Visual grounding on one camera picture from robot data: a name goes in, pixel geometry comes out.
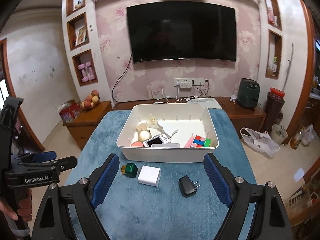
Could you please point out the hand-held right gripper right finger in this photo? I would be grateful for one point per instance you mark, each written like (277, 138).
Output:
(218, 182)

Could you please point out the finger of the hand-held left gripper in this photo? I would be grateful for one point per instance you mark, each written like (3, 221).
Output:
(45, 156)
(65, 163)

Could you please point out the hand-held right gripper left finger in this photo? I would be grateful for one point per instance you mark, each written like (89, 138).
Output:
(105, 182)

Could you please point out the green perfume bottle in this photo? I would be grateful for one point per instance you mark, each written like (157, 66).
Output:
(131, 170)

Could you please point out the black plug charger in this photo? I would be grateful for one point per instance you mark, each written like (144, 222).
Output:
(187, 186)

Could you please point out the white charger block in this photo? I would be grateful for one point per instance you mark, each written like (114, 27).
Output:
(149, 175)

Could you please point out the colourful puzzle cube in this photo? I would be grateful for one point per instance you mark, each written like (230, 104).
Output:
(200, 141)

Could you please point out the pink correction tape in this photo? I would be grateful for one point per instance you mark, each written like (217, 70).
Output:
(137, 144)

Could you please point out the pink ribbed bar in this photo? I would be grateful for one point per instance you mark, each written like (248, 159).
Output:
(188, 142)

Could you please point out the round gold compact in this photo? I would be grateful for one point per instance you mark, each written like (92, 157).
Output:
(143, 135)

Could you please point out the white plastic storage box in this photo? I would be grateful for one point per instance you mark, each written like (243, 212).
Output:
(162, 155)

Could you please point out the white digital camera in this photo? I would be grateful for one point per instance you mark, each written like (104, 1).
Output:
(155, 142)

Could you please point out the white scraper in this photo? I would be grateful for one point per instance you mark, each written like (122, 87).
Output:
(174, 133)

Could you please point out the beige rectangular box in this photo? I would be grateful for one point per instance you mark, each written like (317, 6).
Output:
(141, 126)

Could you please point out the person's left hand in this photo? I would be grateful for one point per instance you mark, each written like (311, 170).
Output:
(26, 210)

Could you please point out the wooden side cabinet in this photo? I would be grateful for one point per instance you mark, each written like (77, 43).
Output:
(82, 130)

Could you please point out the white plastic bag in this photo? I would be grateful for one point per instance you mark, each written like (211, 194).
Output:
(260, 142)

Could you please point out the blue embossed blanket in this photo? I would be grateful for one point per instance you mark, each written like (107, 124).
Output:
(162, 205)

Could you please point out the pile of red yellow fruit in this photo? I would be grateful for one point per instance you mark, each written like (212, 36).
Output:
(91, 98)

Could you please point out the white bucket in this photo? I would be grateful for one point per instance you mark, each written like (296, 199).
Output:
(278, 135)

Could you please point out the white power strip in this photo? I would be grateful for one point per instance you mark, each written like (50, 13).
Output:
(205, 103)

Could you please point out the printed cardboard box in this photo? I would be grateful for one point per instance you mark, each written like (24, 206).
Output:
(300, 201)

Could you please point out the small white figure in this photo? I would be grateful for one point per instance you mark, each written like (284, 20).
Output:
(233, 98)

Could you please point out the brown wicker basket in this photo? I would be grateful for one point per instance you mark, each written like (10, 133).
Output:
(273, 112)

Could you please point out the pink dumbbell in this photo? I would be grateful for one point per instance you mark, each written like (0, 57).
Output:
(91, 70)
(83, 73)

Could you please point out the dark green air fryer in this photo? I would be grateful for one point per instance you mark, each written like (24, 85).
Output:
(248, 93)

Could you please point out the oil bottle in bag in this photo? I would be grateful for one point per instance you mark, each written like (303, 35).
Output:
(301, 137)

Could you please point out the white plug adapter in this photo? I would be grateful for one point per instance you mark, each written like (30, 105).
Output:
(185, 85)

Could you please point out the red lidded container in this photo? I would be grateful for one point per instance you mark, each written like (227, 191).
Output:
(277, 92)

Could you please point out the picture book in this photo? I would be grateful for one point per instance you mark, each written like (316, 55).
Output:
(81, 37)

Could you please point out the thin leaning pole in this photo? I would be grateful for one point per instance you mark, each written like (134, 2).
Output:
(289, 65)

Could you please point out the black curved television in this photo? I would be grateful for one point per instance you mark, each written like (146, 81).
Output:
(180, 30)

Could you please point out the white wall socket panel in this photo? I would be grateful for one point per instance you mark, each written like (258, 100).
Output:
(176, 80)

